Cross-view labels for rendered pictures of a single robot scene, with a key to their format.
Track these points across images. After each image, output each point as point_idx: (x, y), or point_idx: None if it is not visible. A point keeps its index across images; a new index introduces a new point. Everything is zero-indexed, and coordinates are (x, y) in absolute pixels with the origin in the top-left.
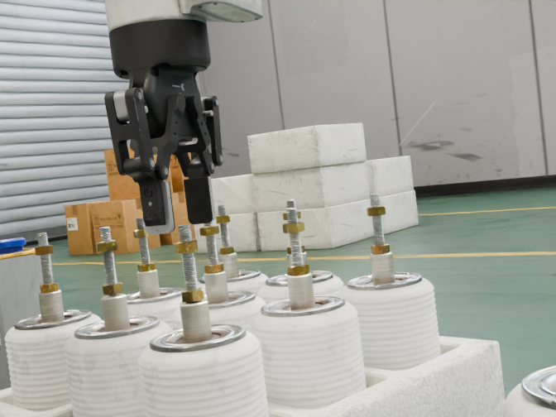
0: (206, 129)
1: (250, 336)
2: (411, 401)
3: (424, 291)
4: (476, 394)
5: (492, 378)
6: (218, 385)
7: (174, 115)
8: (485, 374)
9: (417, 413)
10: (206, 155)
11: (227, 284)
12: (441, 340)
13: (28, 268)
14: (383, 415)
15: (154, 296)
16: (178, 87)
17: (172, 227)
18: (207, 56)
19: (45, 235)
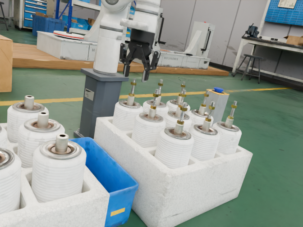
0: (144, 58)
1: (126, 107)
2: (133, 152)
3: (164, 138)
4: (153, 179)
5: (161, 183)
6: (114, 110)
7: (130, 51)
8: (158, 178)
9: (133, 157)
10: (144, 65)
11: (215, 124)
12: (181, 168)
13: (212, 96)
14: (125, 146)
15: (199, 113)
16: (139, 45)
17: (124, 75)
18: (136, 38)
19: (183, 82)
